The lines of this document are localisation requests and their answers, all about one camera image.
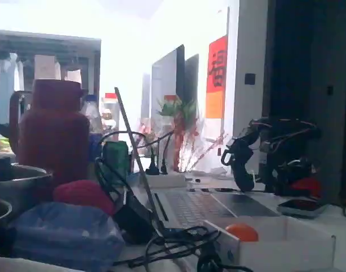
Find green can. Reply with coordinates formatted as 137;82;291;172
102;141;130;182

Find black power plug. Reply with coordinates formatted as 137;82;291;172
146;147;159;175
160;135;169;174

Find white hanging shirt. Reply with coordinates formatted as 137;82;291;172
0;52;23;125

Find wide steel bowl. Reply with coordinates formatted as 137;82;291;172
0;197;14;256

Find small orange fruit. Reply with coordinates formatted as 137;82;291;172
225;223;259;242

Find red clamp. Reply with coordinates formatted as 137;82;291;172
290;178;322;199

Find white power strip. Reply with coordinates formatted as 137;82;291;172
146;173;187;188

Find red calligraphy poster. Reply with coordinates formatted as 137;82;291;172
205;35;229;119

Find narrow grey glossy panel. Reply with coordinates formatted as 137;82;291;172
185;53;200;103

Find green plant red vase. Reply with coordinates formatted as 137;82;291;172
157;95;202;172

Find dark wooden door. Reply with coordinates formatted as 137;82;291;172
262;0;346;205

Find dark red thermos jug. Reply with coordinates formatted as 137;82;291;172
10;79;91;186

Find purple wet wipes pack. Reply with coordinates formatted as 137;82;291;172
8;202;125;271

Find small black charger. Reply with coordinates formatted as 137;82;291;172
114;192;159;244

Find black smartphone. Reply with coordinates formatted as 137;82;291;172
276;198;328;218

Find jar with red lid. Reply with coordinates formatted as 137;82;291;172
100;92;119;134

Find black cable with plug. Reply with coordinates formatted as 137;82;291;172
113;225;253;272

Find red berry branches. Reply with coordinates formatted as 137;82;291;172
178;133;227;172

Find wide grey glossy panel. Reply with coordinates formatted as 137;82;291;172
151;44;185;122

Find clear bottle blue cap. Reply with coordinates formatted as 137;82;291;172
82;95;102;135

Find red cloth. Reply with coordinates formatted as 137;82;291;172
53;180;116;215

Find deep steel bowl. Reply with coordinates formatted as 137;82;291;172
0;164;54;216

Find silver laptop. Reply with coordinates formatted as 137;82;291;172
114;87;281;230

